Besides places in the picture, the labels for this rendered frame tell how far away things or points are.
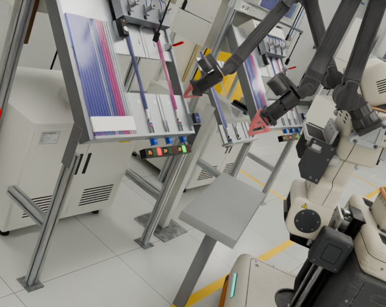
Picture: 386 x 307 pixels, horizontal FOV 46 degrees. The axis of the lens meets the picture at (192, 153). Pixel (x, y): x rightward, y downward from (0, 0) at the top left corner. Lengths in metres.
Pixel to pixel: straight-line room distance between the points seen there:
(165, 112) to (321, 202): 0.82
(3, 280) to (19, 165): 0.48
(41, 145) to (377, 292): 1.47
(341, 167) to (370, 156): 0.11
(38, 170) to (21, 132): 0.20
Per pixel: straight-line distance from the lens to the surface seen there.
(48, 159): 2.17
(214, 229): 1.77
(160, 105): 2.16
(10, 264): 2.22
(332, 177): 1.88
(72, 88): 1.83
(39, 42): 4.02
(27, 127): 2.06
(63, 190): 1.86
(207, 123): 2.54
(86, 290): 2.20
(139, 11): 2.22
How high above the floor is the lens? 1.40
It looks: 20 degrees down
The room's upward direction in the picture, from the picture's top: 23 degrees clockwise
